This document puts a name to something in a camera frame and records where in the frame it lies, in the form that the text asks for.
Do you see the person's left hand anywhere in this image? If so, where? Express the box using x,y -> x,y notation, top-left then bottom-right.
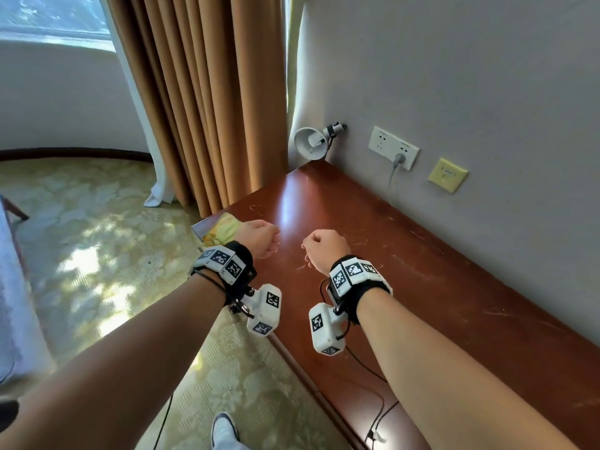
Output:
232,219 -> 281,261

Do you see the person's right hand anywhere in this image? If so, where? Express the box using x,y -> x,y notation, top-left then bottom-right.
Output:
301,229 -> 351,277

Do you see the yellow cleaning cloth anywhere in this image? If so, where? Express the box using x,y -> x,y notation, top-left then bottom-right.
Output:
201,212 -> 244,249

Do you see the person's left forearm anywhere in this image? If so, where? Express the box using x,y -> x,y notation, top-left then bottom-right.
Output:
0,271 -> 228,450

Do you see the person's right forearm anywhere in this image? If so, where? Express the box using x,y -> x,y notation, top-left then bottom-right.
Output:
358,287 -> 582,450

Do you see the red-brown wooden table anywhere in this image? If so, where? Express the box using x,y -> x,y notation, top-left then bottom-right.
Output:
191,159 -> 600,450

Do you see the white cone lamp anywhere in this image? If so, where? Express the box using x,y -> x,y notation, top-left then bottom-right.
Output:
293,121 -> 348,161

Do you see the white sheer curtain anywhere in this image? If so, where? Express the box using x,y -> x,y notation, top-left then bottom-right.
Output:
98,0 -> 177,209

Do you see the tan curtain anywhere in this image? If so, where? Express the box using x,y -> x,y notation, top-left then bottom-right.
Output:
105,0 -> 291,219

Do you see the white sneaker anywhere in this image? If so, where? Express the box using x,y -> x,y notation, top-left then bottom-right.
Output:
209,412 -> 241,449

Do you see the dark wooden baseboard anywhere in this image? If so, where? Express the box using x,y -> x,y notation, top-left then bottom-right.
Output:
0,147 -> 156,164

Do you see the white bed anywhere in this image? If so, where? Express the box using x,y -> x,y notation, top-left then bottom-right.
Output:
0,196 -> 57,385

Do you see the window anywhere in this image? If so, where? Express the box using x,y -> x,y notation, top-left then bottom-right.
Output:
0,0 -> 116,52

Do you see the black grey sleeve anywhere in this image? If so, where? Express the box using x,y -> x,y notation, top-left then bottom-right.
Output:
0,399 -> 21,434

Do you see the right wrist marker strap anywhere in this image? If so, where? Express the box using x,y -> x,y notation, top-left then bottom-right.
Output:
326,255 -> 394,324

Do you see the wrist marker strap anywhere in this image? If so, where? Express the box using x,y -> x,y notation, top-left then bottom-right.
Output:
189,241 -> 258,308
326,255 -> 394,324

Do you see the left wrist marker strap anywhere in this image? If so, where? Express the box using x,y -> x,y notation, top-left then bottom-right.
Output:
189,241 -> 258,308

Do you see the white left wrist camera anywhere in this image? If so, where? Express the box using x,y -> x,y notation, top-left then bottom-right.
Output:
229,284 -> 283,338

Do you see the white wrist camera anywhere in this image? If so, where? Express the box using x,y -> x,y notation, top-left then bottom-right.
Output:
308,302 -> 350,357
229,284 -> 283,338

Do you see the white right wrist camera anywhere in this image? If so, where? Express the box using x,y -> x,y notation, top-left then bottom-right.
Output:
308,302 -> 350,357

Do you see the yellow wall plate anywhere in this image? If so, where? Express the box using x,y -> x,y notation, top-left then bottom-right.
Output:
427,157 -> 469,194

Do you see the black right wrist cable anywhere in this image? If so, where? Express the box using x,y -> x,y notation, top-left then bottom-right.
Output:
346,345 -> 400,445

